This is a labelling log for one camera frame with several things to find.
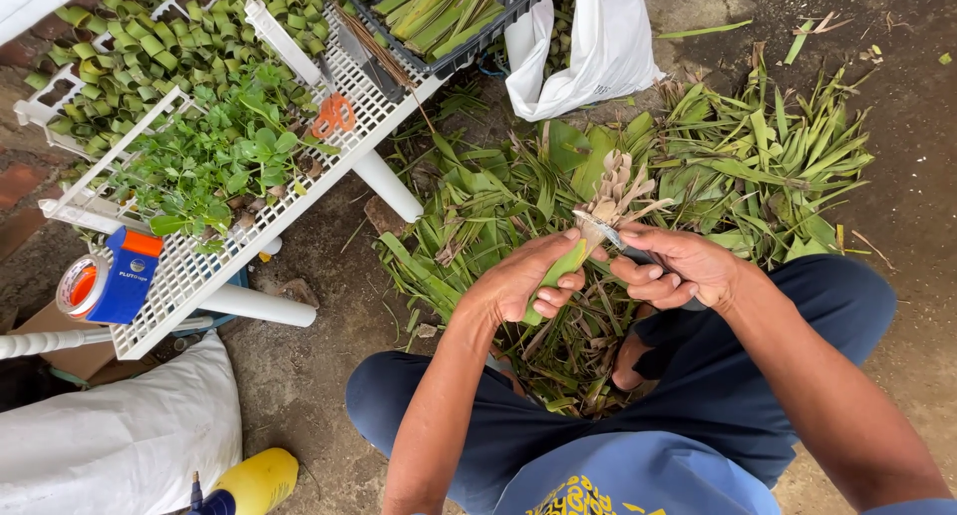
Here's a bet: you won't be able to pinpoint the black crate of cut leaves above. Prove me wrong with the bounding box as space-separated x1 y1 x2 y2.
326 0 565 80

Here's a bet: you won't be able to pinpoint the yellow spray bottle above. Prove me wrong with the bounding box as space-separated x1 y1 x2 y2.
187 447 300 515

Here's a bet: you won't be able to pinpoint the short green leaf strip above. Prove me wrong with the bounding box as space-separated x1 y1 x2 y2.
783 19 816 66

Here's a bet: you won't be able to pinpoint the white plastic bag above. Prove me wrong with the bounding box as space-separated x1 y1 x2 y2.
504 0 666 123

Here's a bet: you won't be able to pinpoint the grey-bladed knife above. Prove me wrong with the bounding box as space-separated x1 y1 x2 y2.
336 25 407 105

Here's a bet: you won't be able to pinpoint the bundle of thin brown sticks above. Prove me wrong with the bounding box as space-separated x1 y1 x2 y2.
329 1 438 135

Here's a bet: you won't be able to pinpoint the person's bare foot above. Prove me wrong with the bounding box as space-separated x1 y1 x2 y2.
611 328 660 393

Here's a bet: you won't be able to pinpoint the pile of rolled leaf rings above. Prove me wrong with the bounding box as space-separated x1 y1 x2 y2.
24 0 337 157

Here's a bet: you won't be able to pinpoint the person's right hand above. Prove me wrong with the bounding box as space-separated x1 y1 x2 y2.
609 222 750 313

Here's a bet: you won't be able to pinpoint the heap of green herb sprigs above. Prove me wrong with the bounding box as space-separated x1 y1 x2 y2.
105 60 341 256

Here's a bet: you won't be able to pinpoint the white turned pole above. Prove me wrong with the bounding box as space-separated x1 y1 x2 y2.
0 317 215 361

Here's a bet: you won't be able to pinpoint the dark-handled knife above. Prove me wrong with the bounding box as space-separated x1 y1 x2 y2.
573 208 708 312

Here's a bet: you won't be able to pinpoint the large white sack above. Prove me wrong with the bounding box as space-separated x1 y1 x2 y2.
0 330 244 515

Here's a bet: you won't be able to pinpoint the person's blue printed shirt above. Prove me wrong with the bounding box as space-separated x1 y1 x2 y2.
489 430 957 515

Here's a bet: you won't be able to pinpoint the white plastic lattice rack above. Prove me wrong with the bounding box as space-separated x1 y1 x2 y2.
13 0 450 361

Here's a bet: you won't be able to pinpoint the person's left hand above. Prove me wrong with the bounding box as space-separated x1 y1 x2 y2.
458 228 610 330

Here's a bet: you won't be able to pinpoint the person's navy trousers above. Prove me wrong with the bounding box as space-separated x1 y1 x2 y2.
344 254 898 515

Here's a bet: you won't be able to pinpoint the brown cardboard box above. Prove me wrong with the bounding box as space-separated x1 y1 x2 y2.
11 300 161 387

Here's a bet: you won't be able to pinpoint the long green leaf strip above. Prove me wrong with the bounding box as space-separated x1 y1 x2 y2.
656 19 754 40

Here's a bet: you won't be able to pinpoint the orange-handled scissors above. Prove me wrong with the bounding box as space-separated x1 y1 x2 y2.
309 51 357 141

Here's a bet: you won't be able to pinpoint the heap of green leaf trimmings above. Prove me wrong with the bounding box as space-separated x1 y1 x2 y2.
374 55 877 419

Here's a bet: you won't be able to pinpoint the blue orange tape dispenser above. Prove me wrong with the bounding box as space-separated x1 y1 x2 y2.
56 226 164 326

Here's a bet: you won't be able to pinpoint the green stalk with dried tip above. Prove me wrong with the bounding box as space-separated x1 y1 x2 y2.
521 150 675 327

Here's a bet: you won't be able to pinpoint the brown stone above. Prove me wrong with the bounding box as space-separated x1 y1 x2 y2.
363 195 407 237

